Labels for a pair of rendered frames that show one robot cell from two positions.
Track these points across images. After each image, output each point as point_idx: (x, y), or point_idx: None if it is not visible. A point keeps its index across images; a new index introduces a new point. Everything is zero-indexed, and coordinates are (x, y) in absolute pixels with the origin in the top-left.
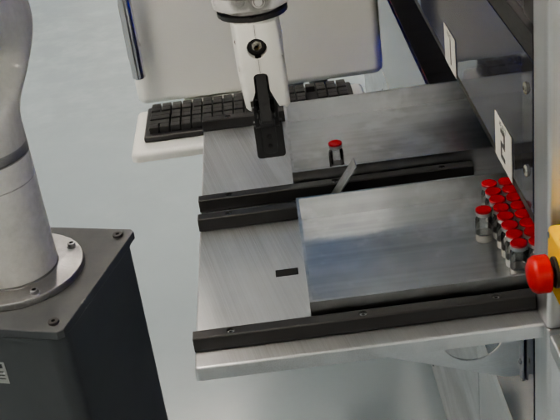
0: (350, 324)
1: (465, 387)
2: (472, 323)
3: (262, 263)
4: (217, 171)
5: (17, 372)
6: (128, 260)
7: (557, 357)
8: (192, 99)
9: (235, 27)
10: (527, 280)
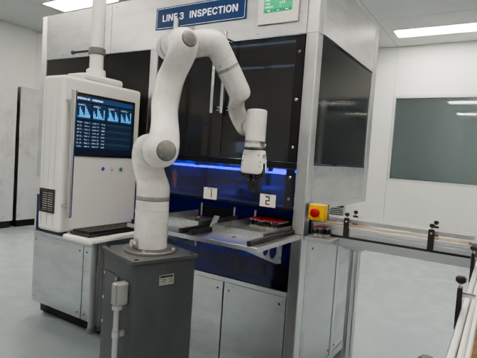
0: (272, 237)
1: (201, 315)
2: (289, 236)
3: (223, 236)
4: None
5: (177, 277)
6: None
7: (310, 239)
8: None
9: (260, 150)
10: (313, 214)
